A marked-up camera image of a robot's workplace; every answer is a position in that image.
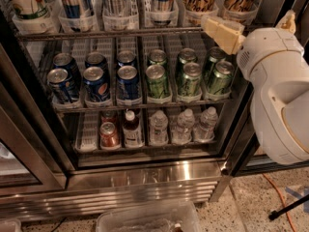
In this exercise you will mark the blue Pepsi can front middle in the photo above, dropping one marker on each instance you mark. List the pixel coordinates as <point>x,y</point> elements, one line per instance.
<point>97,84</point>

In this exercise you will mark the stainless steel fridge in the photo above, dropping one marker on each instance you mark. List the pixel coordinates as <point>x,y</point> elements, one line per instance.
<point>57,167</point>

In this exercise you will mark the green can front middle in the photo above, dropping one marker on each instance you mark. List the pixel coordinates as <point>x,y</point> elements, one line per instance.
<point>189,80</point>

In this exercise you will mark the orange lacroix can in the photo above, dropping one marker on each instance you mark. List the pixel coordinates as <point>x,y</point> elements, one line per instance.
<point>198,2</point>
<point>238,0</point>

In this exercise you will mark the red soda can back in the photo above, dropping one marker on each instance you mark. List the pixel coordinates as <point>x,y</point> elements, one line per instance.
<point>109,116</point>

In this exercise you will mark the red soda can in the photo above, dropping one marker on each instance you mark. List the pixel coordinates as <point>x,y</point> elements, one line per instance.
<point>109,116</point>
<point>109,137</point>

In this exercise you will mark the blue Pepsi can back middle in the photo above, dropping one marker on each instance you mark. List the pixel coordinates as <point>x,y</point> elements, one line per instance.
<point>96,59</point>

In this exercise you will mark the clear water bottle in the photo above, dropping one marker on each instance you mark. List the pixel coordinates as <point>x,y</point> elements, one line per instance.
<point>158,129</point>
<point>204,129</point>
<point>181,133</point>

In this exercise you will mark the brown drink bottle white cap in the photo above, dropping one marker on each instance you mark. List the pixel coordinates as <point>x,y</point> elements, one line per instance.
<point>132,130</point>

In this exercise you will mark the blue Pepsi can front left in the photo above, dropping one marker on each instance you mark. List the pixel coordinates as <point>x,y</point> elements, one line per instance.
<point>63,86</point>

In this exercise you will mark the green can back middle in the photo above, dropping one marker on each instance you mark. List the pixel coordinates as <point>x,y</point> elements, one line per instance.
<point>186,55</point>

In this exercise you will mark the small clear container corner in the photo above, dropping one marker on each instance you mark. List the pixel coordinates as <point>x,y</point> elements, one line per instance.
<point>10,225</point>

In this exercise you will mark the green can back right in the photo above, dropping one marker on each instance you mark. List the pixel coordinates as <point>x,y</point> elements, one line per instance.
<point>215,55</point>

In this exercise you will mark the green can front left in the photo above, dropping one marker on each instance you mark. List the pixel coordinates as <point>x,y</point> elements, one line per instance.
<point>157,82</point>

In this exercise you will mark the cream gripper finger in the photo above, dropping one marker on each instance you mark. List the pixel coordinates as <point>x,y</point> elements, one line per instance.
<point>287,22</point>
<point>227,34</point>

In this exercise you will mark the green can back left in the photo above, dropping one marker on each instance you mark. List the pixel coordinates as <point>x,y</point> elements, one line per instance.
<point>157,57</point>

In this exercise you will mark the clear water bottle left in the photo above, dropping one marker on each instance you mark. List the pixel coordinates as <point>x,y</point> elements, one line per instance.
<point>158,129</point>

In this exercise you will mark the clear water bottle middle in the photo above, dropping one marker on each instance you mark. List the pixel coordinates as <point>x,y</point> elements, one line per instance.
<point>181,133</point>

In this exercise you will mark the blue Pepsi can front right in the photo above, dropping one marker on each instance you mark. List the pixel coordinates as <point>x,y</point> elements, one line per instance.
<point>128,83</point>

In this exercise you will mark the clear plastic bin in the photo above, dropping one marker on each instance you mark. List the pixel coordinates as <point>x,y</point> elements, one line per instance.
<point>161,216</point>

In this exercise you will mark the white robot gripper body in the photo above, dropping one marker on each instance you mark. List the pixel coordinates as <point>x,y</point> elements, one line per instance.
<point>266,50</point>

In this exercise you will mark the black stand leg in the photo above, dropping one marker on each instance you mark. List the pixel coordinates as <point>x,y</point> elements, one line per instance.
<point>276,214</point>

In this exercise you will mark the white green drink can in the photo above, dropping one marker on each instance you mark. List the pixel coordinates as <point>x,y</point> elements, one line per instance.
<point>30,9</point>

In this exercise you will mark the blue pepsi can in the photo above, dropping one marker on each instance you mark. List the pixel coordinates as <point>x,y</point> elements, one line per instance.
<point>67,62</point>
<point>128,83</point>
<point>96,59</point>
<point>63,86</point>
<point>126,58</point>
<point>97,84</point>

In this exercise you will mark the red soda can front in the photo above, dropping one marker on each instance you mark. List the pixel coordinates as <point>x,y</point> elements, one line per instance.
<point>109,137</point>

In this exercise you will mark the blue Pepsi can back right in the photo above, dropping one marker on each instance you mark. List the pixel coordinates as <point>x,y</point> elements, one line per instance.
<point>126,58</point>

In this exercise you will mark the blue Pepsi can back left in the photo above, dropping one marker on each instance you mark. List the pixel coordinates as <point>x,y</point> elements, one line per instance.
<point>67,62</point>

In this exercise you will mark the clear water bottle right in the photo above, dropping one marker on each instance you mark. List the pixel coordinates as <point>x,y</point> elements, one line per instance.
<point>204,129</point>

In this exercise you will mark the green can front right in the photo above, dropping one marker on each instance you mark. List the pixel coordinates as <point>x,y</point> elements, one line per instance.
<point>221,78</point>

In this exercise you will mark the white tray top right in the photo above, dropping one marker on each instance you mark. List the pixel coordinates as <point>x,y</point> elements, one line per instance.
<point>251,16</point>

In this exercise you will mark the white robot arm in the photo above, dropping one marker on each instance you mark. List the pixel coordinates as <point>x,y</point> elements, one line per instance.
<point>272,59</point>

